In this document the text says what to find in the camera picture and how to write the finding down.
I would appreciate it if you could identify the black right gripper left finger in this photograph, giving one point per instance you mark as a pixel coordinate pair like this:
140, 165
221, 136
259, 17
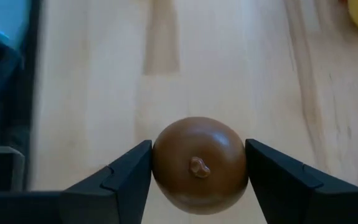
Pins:
73, 208

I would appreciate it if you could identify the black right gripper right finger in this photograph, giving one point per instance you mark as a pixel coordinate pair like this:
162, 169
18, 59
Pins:
306, 205

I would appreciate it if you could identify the brown toy kiwi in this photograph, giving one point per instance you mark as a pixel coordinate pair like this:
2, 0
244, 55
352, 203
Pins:
197, 146

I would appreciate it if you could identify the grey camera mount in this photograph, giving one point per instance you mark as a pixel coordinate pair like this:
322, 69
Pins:
18, 168

